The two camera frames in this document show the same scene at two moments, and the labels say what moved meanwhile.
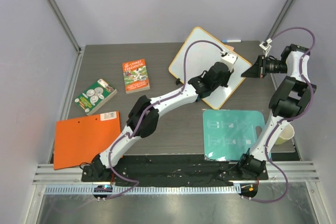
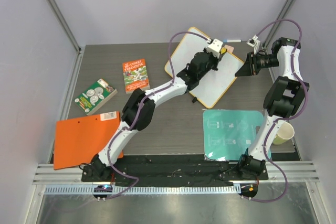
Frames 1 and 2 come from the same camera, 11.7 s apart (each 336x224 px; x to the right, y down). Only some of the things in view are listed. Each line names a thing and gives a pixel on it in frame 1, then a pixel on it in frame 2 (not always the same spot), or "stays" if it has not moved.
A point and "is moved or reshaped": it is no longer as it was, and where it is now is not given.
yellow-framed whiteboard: (198, 51) is moved or reshaped
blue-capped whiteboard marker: (231, 41) stays
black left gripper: (227, 76) to (214, 58)
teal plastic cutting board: (228, 134) stays
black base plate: (178, 169) stays
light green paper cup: (286, 134) stays
